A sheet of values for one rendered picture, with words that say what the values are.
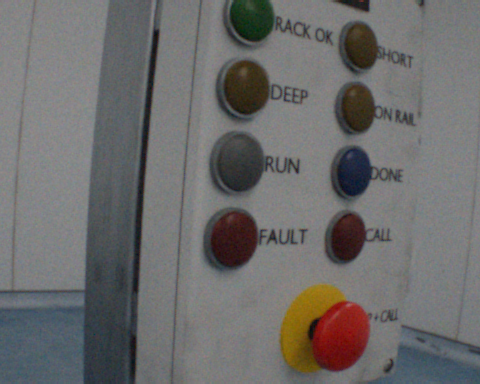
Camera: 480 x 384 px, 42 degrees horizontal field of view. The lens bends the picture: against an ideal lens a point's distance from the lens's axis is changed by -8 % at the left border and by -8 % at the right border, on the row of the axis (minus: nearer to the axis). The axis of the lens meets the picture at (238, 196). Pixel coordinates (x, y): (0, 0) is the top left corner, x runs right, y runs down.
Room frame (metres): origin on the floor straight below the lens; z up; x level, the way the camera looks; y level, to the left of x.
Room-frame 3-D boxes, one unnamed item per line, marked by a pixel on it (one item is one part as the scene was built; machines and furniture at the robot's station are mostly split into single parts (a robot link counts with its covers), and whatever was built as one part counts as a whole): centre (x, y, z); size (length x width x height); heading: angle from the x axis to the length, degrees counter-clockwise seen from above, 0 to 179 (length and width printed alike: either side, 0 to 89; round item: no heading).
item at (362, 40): (0.37, -0.06, 1.06); 0.03 x 0.01 x 0.03; 128
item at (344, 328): (0.36, -0.05, 0.90); 0.04 x 0.04 x 0.04; 38
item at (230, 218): (0.32, 0.00, 0.95); 0.03 x 0.01 x 0.03; 128
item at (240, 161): (0.32, 0.00, 0.99); 0.03 x 0.01 x 0.03; 128
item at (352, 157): (0.37, -0.06, 0.99); 0.03 x 0.01 x 0.03; 128
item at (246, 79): (0.32, 0.00, 1.02); 0.03 x 0.01 x 0.03; 128
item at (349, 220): (0.37, -0.06, 0.95); 0.03 x 0.01 x 0.03; 128
